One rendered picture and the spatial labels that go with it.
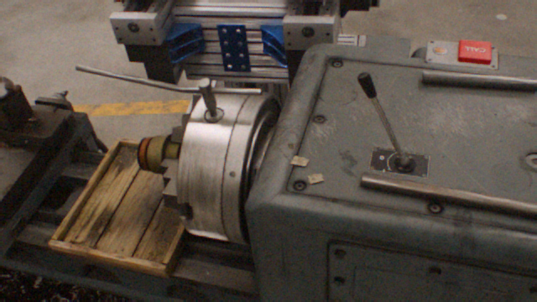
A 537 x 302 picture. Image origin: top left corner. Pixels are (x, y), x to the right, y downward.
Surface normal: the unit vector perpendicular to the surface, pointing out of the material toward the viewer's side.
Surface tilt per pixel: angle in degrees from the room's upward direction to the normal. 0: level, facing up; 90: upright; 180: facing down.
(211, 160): 39
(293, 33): 90
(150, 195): 0
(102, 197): 0
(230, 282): 0
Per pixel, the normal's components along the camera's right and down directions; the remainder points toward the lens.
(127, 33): -0.16, 0.72
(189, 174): -0.25, 0.11
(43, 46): -0.07, -0.69
